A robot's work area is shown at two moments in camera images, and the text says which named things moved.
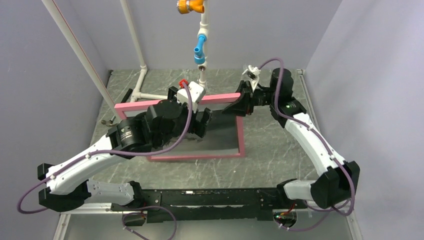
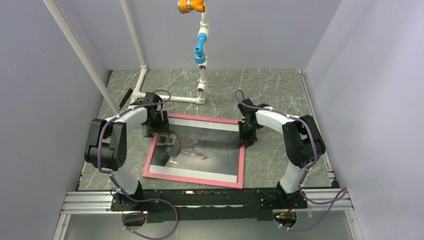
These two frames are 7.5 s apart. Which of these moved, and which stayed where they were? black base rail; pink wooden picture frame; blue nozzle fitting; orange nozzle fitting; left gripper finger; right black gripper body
Moved: right black gripper body; left gripper finger; pink wooden picture frame
Stayed: orange nozzle fitting; black base rail; blue nozzle fitting
